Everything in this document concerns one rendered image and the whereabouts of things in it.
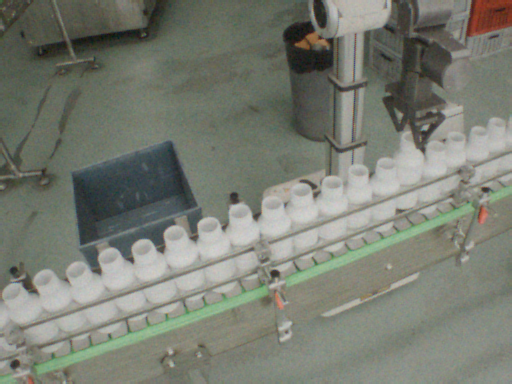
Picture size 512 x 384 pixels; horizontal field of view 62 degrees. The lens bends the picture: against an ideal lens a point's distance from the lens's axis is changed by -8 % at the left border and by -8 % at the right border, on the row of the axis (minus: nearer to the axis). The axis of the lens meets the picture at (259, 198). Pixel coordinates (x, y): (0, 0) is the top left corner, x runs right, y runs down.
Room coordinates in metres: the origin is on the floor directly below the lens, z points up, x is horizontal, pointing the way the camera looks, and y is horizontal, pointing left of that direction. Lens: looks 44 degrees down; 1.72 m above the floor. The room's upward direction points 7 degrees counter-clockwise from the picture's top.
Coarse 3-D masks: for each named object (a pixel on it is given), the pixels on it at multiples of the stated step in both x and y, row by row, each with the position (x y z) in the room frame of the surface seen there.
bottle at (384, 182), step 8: (384, 160) 0.64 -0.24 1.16; (392, 160) 0.63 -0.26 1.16; (376, 168) 0.62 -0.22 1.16; (384, 168) 0.64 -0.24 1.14; (392, 168) 0.63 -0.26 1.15; (376, 176) 0.62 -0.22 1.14; (384, 176) 0.60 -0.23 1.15; (392, 176) 0.60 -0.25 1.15; (376, 184) 0.61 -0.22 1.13; (384, 184) 0.60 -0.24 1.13; (392, 184) 0.60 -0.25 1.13; (376, 192) 0.60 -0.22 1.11; (384, 192) 0.59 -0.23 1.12; (392, 192) 0.59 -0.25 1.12; (392, 200) 0.59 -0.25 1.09; (376, 208) 0.60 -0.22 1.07; (384, 208) 0.59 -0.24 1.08; (392, 208) 0.59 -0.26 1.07; (376, 216) 0.60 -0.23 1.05; (384, 216) 0.59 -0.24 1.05; (392, 216) 0.60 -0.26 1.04; (368, 224) 0.61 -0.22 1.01; (392, 224) 0.60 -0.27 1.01
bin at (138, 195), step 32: (128, 160) 1.04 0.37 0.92; (160, 160) 1.06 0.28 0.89; (96, 192) 1.00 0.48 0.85; (128, 192) 1.03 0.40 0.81; (160, 192) 1.05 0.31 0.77; (192, 192) 0.84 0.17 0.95; (96, 224) 0.98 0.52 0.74; (128, 224) 0.97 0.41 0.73; (160, 224) 0.75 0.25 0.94; (192, 224) 0.78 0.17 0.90; (96, 256) 0.71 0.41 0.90
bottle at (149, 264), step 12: (144, 240) 0.50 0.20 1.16; (144, 252) 0.50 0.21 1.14; (156, 252) 0.49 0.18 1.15; (144, 264) 0.47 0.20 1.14; (156, 264) 0.48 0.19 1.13; (144, 276) 0.46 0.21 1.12; (156, 276) 0.46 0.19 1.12; (156, 288) 0.46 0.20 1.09; (168, 288) 0.47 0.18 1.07; (156, 300) 0.46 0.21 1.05
